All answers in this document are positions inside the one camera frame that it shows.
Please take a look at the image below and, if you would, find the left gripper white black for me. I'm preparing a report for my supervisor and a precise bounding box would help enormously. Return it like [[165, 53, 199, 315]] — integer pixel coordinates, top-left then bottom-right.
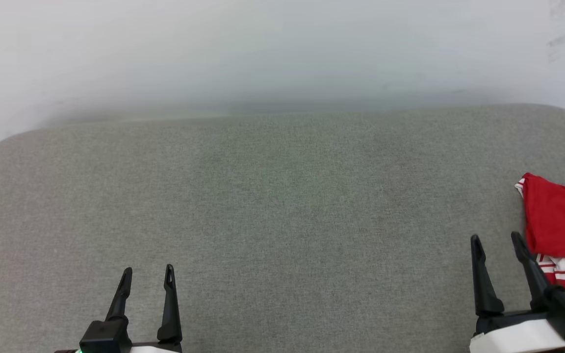
[[106, 265, 183, 353]]

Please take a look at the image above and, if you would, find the red garment with white stripes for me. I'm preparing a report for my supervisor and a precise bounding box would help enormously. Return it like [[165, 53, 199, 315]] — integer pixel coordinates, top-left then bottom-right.
[[514, 173, 565, 295]]

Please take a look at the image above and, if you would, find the grey fabric sofa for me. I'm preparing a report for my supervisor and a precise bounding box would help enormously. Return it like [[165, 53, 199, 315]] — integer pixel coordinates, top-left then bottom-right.
[[0, 103, 565, 353]]

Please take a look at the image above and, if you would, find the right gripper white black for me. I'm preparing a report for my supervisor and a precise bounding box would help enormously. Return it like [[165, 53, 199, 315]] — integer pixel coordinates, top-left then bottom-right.
[[469, 231, 565, 353]]

